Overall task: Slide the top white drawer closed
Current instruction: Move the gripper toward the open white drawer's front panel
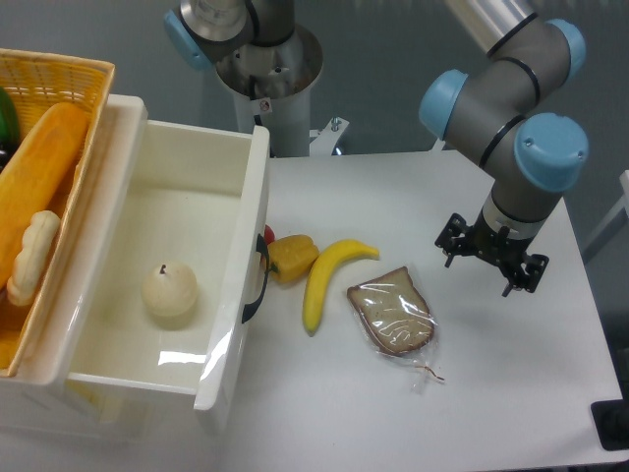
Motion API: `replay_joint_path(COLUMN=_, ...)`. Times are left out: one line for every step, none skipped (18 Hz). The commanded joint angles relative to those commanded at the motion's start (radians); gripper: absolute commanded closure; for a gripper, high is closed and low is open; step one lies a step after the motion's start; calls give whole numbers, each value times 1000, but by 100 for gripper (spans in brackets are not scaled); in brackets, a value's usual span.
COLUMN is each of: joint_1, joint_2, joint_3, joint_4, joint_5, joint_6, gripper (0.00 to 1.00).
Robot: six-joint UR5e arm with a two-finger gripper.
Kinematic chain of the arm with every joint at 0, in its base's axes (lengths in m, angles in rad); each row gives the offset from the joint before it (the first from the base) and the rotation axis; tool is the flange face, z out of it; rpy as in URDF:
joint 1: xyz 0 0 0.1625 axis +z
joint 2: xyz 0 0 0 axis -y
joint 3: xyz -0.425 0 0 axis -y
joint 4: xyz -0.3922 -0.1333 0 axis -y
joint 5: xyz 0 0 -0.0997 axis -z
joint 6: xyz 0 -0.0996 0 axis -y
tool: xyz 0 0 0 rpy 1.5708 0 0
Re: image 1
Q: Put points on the white toy pear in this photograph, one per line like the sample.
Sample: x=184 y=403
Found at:
x=169 y=292

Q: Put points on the cream toy pastry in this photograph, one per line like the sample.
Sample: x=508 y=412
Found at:
x=29 y=264

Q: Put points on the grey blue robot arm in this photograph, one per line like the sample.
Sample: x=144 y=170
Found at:
x=492 y=118

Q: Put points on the green toy pepper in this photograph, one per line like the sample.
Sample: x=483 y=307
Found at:
x=10 y=127

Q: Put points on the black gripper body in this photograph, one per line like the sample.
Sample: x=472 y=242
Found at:
x=496 y=248

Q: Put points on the bagged bread slice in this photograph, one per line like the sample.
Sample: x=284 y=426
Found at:
x=397 y=320

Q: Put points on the top white drawer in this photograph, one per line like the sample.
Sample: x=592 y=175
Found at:
x=197 y=198

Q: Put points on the yellow toy banana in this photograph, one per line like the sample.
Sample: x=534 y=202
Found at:
x=332 y=258

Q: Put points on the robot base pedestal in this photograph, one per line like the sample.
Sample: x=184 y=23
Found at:
x=271 y=87

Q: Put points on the small red toy fruit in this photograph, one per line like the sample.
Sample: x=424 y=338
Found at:
x=268 y=235

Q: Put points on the black object at table corner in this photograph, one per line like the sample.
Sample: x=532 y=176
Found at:
x=611 y=420

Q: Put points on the yellow woven basket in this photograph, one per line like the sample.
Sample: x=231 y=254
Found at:
x=36 y=81

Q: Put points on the black drawer handle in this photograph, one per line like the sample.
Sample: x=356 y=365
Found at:
x=260 y=280

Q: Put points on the yellow toy bell pepper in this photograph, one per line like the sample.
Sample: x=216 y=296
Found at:
x=291 y=257

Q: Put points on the white drawer cabinet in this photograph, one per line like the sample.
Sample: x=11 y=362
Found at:
x=41 y=395

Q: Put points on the white frame at right edge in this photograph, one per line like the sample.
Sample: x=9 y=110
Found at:
x=610 y=225

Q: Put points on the orange baguette loaf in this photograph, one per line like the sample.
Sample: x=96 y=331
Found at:
x=32 y=176

